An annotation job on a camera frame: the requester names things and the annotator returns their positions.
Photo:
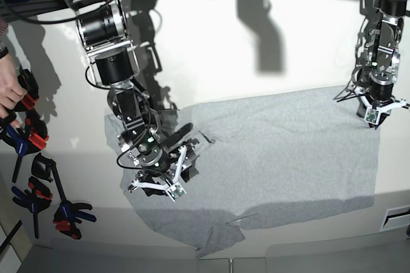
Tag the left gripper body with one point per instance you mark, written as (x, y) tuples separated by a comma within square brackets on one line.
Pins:
[(376, 100)]

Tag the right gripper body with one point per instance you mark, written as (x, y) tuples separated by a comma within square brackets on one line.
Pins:
[(154, 155)]

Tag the grey T-shirt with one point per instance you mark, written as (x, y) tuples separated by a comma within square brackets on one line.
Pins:
[(263, 162)]

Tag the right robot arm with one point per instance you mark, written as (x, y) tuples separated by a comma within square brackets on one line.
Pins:
[(112, 65)]

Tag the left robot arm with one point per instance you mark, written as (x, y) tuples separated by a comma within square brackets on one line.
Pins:
[(376, 70)]

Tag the person's hand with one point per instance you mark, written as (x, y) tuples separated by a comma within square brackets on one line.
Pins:
[(11, 90)]

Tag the black red bar clamp bottom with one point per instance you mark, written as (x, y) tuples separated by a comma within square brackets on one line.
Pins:
[(68, 214)]

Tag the blue red bar clamp lower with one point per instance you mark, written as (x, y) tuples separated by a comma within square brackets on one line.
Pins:
[(37, 199)]

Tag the blue red bar clamp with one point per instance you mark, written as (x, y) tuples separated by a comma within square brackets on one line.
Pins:
[(30, 139), (28, 82), (37, 199)]

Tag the white label plate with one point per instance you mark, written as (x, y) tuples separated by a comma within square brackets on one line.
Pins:
[(395, 218)]

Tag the blue red bar clamp middle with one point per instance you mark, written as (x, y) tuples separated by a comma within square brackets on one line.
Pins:
[(30, 139)]

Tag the blue red bar clamp upper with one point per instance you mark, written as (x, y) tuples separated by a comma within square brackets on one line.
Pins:
[(28, 82)]

